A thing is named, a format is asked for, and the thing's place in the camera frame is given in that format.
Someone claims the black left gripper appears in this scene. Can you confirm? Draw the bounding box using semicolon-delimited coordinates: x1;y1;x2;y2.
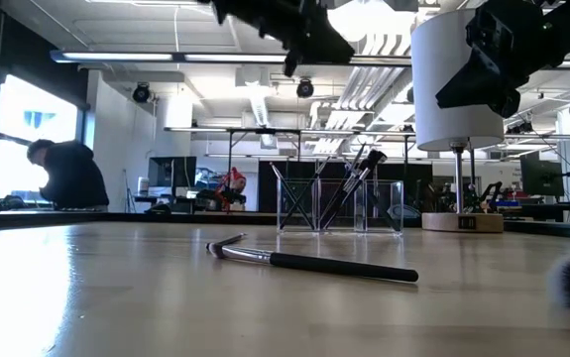
212;0;356;78

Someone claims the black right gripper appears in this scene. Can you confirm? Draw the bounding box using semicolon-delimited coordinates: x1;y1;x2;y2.
435;2;563;119

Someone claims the large black makeup brush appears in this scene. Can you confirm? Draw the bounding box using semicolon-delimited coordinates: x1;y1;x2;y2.
321;149;389;230

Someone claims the dark-head black makeup brush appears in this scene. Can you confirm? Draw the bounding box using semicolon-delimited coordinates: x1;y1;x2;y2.
319;157;360;230

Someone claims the white shade wooden base lamp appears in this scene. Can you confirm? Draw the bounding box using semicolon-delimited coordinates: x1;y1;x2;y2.
410;8;507;234

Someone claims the black round ceiling spotlight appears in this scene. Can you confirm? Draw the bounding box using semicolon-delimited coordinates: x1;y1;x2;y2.
132;82;152;104
295;77;315;99

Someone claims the black computer monitor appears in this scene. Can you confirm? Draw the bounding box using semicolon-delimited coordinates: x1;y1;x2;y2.
520;151;566;198
148;156;198;189

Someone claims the clear acrylic organizer box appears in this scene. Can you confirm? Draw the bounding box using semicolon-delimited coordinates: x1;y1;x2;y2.
276;178;405;236

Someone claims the red desk device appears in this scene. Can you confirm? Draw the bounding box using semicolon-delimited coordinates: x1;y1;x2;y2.
214;167;249;212

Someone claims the long ceiling light bar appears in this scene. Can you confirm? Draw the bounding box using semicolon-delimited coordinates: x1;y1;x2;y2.
50;49;412;66

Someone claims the person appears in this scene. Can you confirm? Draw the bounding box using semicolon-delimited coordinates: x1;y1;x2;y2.
26;138;111;213

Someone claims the large window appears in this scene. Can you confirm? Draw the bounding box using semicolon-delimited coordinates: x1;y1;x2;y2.
0;73;80;209

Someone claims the silver ceiling duct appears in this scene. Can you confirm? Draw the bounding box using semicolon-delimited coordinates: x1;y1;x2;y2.
308;32;414;156

